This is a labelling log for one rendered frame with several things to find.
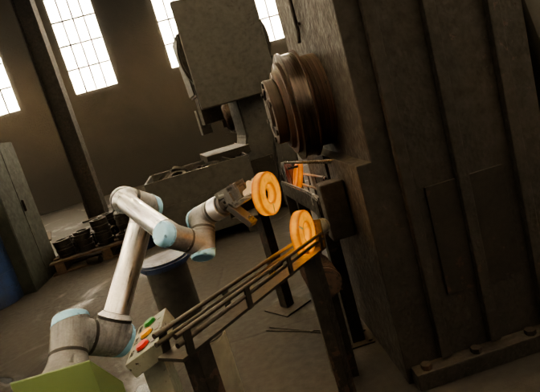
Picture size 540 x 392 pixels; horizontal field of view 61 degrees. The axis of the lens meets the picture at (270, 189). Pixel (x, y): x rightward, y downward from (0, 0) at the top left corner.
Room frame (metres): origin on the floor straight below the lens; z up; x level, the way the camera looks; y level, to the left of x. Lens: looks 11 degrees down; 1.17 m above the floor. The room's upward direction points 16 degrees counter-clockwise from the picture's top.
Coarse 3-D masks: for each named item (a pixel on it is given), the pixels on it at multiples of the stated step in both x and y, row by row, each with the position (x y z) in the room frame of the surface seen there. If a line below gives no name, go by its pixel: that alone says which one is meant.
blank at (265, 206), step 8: (256, 176) 1.56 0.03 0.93; (264, 176) 1.56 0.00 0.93; (272, 176) 1.61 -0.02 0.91; (256, 184) 1.53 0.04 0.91; (264, 184) 1.55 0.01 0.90; (272, 184) 1.60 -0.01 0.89; (256, 192) 1.52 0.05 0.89; (264, 192) 1.54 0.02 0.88; (272, 192) 1.60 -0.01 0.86; (280, 192) 1.63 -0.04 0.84; (256, 200) 1.51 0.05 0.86; (264, 200) 1.53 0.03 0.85; (272, 200) 1.59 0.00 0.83; (280, 200) 1.62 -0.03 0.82; (256, 208) 1.53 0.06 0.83; (264, 208) 1.52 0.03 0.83; (272, 208) 1.56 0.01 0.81
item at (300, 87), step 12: (276, 60) 2.01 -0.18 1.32; (288, 60) 1.91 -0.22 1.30; (288, 72) 1.84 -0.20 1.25; (300, 72) 1.85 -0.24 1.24; (300, 84) 1.83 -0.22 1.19; (300, 96) 1.81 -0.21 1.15; (300, 108) 1.80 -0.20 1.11; (312, 108) 1.81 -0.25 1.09; (300, 120) 1.84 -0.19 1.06; (312, 120) 1.82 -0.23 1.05; (312, 132) 1.84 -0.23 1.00; (312, 144) 1.88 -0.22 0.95; (300, 156) 2.07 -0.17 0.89
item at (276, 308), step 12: (252, 204) 2.68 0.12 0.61; (264, 216) 2.50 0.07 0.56; (264, 228) 2.48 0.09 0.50; (264, 240) 2.50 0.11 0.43; (264, 252) 2.53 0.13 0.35; (276, 288) 2.51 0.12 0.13; (288, 288) 2.51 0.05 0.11; (288, 300) 2.50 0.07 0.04; (300, 300) 2.53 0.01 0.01; (276, 312) 2.46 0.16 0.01; (288, 312) 2.42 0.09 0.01
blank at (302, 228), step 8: (296, 216) 1.50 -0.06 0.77; (304, 216) 1.53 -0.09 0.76; (296, 224) 1.48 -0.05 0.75; (304, 224) 1.56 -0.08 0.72; (312, 224) 1.58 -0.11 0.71; (296, 232) 1.47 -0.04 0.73; (304, 232) 1.56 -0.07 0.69; (312, 232) 1.56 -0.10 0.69; (296, 240) 1.46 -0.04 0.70; (304, 240) 1.48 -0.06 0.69; (296, 248) 1.47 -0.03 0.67; (304, 248) 1.47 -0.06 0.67; (312, 248) 1.53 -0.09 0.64
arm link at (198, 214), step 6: (204, 204) 1.70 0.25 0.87; (192, 210) 1.73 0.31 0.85; (198, 210) 1.70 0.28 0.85; (204, 210) 1.68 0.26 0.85; (186, 216) 1.74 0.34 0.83; (192, 216) 1.71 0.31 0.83; (198, 216) 1.69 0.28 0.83; (204, 216) 1.68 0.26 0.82; (186, 222) 1.73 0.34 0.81; (192, 222) 1.70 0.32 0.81; (198, 222) 1.68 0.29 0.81; (204, 222) 1.68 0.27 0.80; (210, 222) 1.69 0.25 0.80; (216, 222) 1.70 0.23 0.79
